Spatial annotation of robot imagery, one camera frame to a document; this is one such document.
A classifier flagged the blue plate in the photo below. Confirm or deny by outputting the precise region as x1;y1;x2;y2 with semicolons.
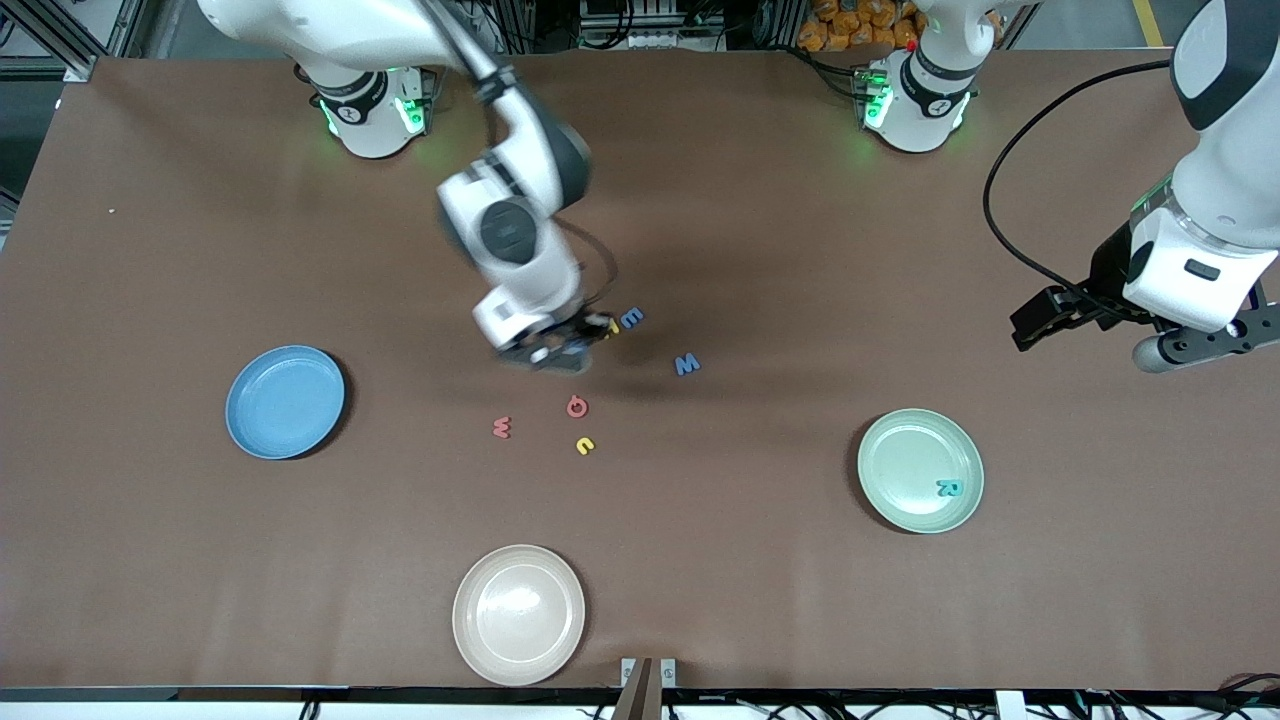
224;345;347;461

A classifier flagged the pale beige plate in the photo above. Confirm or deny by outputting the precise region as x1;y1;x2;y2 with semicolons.
452;544;587;687

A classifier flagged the pale green plate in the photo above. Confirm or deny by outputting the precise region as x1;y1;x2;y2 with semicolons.
857;408;986;535

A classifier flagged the orange bags pile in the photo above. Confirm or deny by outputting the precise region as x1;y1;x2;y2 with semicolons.
797;0;921;53

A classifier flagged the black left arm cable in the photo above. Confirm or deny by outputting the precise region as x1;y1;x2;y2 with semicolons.
983;60;1173;301

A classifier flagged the metal table edge bracket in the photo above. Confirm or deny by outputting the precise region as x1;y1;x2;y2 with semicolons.
612;657;678;720

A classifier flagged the aluminium frame profile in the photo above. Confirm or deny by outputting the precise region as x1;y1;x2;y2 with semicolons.
0;0;101;83

